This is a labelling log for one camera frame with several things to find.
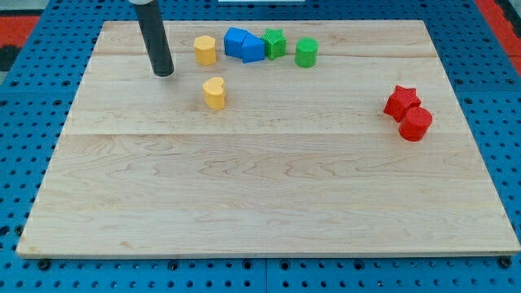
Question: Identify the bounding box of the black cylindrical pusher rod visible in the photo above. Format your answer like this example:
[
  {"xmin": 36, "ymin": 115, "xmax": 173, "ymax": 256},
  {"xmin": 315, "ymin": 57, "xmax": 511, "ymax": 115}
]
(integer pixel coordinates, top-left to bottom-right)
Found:
[{"xmin": 130, "ymin": 0, "xmax": 174, "ymax": 77}]

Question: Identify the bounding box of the light wooden board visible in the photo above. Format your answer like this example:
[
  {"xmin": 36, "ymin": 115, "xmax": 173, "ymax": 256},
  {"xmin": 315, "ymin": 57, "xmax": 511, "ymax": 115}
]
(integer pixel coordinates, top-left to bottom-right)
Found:
[{"xmin": 16, "ymin": 20, "xmax": 520, "ymax": 260}]

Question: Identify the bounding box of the yellow heart block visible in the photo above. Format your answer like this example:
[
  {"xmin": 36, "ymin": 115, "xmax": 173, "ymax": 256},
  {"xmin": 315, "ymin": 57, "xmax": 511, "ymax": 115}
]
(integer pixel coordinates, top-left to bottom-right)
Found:
[{"xmin": 203, "ymin": 77, "xmax": 226, "ymax": 110}]

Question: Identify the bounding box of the red star block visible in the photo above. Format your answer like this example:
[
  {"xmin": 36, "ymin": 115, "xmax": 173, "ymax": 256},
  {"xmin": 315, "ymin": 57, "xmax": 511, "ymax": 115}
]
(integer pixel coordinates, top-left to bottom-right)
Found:
[{"xmin": 383, "ymin": 85, "xmax": 421, "ymax": 122}]

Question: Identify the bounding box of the yellow hexagon block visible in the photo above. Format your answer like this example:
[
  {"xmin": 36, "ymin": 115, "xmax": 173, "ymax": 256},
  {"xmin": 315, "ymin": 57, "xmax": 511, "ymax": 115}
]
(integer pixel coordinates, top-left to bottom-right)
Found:
[{"xmin": 193, "ymin": 35, "xmax": 217, "ymax": 66}]

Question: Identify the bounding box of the blue pentagon block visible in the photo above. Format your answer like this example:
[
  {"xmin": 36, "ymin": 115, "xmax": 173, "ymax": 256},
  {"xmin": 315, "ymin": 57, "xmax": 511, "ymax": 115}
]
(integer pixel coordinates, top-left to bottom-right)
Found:
[{"xmin": 242, "ymin": 33, "xmax": 265, "ymax": 63}]

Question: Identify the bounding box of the blue cube block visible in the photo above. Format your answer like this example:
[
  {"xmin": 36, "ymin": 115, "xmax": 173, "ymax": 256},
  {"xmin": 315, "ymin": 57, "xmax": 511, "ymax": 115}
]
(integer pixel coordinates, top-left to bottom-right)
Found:
[{"xmin": 224, "ymin": 27, "xmax": 247, "ymax": 59}]

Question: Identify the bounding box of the green star block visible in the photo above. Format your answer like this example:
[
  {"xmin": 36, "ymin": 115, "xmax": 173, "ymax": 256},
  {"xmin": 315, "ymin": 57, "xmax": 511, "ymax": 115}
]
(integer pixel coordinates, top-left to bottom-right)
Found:
[{"xmin": 260, "ymin": 28, "xmax": 287, "ymax": 60}]

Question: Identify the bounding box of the red cylinder block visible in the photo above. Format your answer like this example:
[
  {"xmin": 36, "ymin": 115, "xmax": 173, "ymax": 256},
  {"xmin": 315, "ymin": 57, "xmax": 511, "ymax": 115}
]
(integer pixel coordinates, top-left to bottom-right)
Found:
[{"xmin": 398, "ymin": 107, "xmax": 433, "ymax": 142}]

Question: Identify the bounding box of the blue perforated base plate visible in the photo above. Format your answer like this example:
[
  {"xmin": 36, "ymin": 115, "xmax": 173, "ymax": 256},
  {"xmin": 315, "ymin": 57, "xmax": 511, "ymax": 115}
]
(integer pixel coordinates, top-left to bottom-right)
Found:
[{"xmin": 1, "ymin": 0, "xmax": 520, "ymax": 292}]

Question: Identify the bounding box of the green cylinder block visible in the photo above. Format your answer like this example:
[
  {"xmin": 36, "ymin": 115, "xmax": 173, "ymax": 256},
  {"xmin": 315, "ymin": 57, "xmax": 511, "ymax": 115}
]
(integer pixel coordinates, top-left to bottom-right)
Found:
[{"xmin": 295, "ymin": 37, "xmax": 318, "ymax": 68}]

